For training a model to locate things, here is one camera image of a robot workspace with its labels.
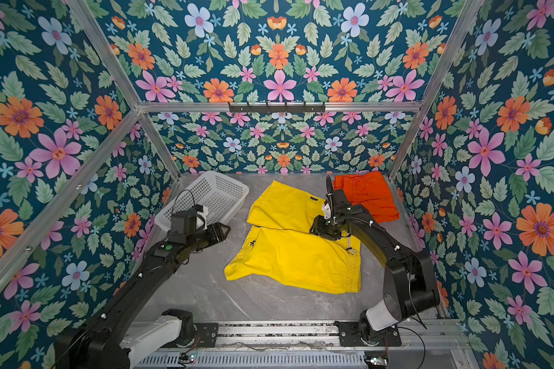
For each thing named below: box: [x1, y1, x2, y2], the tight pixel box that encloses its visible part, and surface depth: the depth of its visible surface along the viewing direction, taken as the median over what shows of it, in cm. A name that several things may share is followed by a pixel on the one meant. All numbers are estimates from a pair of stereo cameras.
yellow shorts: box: [223, 179, 362, 295], surface depth 92 cm
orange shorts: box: [333, 171, 401, 223], surface depth 114 cm
